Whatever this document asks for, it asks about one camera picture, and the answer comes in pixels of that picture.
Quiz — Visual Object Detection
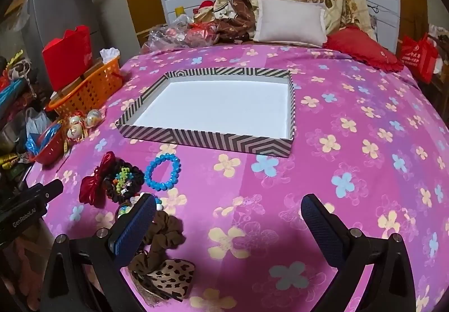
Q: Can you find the white pillow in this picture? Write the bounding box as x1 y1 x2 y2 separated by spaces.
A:
253 0 327 47

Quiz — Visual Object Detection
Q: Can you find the red wrapped package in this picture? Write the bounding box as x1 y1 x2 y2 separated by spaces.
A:
186 22 219 48

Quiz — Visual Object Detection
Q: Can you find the brown cardboard box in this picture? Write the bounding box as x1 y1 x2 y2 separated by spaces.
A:
82 57 106 80

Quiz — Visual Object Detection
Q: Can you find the yellow ribbon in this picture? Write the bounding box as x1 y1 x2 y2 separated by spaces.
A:
6 50 24 66

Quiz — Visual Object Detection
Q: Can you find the clear plastic bag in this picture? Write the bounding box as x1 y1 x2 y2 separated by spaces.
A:
145 15 192 52

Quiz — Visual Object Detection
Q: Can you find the white and red bead bracelet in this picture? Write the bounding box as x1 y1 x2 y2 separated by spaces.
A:
117 194 164 218

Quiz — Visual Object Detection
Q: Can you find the red plastic bowl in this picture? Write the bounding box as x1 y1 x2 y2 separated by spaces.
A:
35 124 66 165

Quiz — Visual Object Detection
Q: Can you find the orange plastic basket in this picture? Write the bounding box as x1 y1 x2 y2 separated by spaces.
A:
47 56 124 119

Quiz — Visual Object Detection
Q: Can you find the pale blue plastic bag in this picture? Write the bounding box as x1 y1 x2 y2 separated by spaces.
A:
25 108 52 139

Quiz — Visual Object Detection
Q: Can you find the striped shallow cardboard box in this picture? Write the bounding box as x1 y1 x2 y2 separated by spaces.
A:
116 67 295 157

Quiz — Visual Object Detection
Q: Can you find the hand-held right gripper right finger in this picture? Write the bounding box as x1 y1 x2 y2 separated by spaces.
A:
301 193 417 312

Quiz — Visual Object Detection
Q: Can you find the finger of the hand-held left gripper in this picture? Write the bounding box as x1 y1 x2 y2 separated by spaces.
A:
33 179 65 202

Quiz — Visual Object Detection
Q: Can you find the red ruffled cushion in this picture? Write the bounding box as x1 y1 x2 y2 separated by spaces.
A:
324 26 405 72

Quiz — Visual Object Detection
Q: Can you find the white tissue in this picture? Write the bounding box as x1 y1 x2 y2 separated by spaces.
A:
100 47 120 63

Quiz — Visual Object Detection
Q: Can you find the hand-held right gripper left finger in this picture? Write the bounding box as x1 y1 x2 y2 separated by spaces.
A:
41 193 157 312

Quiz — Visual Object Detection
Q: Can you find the red shopping bag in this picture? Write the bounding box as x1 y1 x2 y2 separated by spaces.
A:
400 33 441 84

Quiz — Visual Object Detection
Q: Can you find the blue plastic object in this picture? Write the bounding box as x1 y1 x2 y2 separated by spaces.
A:
0 82 29 106

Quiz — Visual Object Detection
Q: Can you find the red bow black hair tie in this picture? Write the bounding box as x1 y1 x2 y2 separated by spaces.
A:
80 151 145 207

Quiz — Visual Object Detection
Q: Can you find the pink floral bedsheet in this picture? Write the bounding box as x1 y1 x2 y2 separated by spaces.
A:
26 42 449 312

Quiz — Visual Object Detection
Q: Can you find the red gift box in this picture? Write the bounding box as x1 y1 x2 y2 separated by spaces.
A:
42 25 93 91

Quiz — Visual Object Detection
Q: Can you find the grey refrigerator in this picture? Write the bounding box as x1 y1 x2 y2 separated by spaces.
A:
23 0 106 63

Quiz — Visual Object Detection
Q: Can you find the blue bead bracelet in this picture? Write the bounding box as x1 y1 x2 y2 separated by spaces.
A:
145 153 182 190

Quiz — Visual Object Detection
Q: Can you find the plush toy with red hat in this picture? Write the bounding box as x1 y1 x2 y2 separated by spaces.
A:
193 0 215 23

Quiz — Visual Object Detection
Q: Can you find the leopard bow brown scrunchie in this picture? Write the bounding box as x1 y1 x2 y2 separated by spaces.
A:
128 210 196 307

